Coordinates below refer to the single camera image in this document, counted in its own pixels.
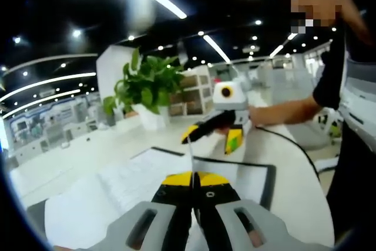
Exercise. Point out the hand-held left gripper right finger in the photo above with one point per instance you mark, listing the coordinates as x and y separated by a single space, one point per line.
226 212

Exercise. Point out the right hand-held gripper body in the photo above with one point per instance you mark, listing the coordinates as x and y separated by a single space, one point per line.
238 101

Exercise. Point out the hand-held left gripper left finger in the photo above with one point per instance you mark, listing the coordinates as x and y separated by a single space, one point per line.
164 212

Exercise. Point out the white shelf unit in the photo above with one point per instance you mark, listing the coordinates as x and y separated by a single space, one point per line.
191 95

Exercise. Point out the short ceiling light strip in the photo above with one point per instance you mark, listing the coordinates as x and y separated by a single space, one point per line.
216 47

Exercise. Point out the white plant pot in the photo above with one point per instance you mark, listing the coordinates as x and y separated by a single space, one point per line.
149 120

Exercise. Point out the green leafy plant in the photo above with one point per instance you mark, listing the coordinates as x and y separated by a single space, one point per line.
152 86

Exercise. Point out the white office chair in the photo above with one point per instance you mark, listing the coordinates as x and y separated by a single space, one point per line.
320 133

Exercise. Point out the white grey chest device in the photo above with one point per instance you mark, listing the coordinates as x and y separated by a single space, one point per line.
358 95

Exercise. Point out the small white rimmed device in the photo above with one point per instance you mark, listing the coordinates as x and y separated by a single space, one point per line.
65 144

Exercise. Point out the person in dark shirt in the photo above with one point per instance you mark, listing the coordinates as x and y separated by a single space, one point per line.
352 189

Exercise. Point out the person's head and neck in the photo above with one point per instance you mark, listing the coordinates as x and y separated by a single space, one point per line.
357 24

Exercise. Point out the ceiling downlights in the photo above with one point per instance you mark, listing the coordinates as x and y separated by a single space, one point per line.
76 33

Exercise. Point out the curved ceiling light strip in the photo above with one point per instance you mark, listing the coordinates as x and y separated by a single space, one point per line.
53 80
44 99

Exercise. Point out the ceiling air vent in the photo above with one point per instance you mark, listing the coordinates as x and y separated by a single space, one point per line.
47 93

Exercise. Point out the blue trimmed display wall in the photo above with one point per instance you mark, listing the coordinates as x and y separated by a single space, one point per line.
44 118

